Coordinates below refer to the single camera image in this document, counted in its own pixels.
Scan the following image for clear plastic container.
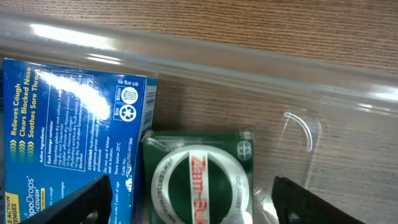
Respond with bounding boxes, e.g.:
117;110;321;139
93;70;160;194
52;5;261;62
1;8;397;223

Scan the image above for blue lozenge box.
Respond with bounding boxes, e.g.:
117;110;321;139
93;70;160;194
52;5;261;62
2;58;158;223

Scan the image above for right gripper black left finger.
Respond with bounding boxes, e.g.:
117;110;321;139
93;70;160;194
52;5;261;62
22;175;113;224

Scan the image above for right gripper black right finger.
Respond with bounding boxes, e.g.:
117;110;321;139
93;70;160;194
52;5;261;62
271;176;363;224

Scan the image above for green balm tin box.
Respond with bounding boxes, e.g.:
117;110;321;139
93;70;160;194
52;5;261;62
142;131;254;224

